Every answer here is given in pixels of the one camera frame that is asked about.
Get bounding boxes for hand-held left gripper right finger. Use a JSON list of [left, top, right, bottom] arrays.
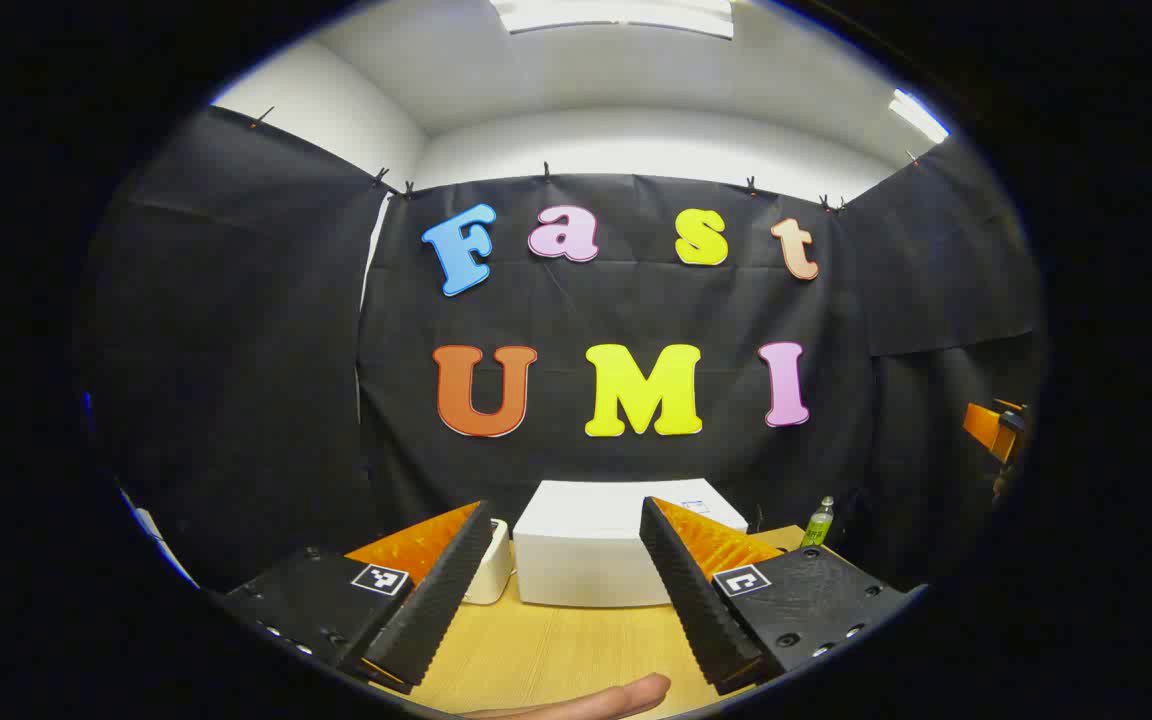
[[639, 496, 925, 696]]

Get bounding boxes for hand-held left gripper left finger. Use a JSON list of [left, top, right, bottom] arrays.
[[219, 499, 495, 693]]

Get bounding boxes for white microwave oven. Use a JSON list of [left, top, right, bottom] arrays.
[[513, 479, 749, 608]]

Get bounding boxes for cream white toaster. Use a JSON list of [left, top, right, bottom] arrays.
[[463, 518, 515, 605]]

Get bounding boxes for green drink bottle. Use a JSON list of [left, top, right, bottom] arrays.
[[800, 496, 835, 549]]

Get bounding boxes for black backdrop cloth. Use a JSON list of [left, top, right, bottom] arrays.
[[76, 105, 1047, 591]]

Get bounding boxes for ceiling light panel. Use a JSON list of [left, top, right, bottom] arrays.
[[489, 0, 735, 41], [888, 88, 950, 144]]

